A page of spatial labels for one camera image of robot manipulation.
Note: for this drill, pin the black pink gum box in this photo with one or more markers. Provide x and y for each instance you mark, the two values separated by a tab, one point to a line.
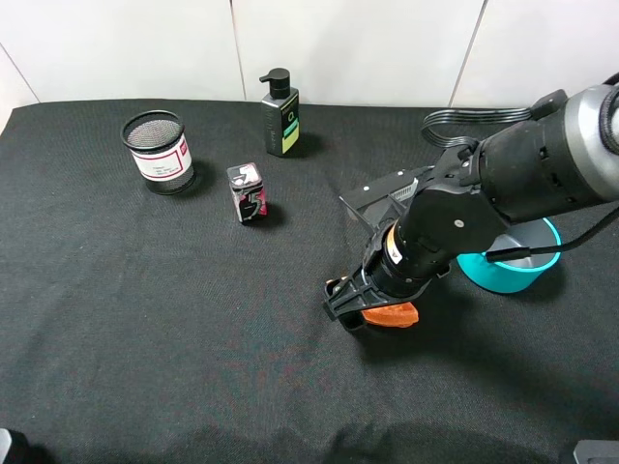
247	190

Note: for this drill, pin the black tablecloth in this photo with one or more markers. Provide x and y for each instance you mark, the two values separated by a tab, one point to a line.
147	328

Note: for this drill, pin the teal saucepan with handle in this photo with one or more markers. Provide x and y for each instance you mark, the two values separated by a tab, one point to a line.
506	277

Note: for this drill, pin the orange toy piece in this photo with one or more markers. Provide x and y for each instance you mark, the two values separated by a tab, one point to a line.
400	316

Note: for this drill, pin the black mesh pen cup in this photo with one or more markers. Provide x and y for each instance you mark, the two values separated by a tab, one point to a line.
160	151

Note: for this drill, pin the grey object bottom right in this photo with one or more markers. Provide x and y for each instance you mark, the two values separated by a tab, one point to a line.
596	452

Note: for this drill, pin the dark pump soap bottle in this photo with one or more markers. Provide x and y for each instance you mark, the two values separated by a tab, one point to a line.
280	113

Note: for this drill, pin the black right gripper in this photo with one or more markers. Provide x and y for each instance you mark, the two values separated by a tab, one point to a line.
439	224

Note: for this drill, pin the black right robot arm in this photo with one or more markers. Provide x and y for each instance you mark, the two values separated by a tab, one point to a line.
501	175

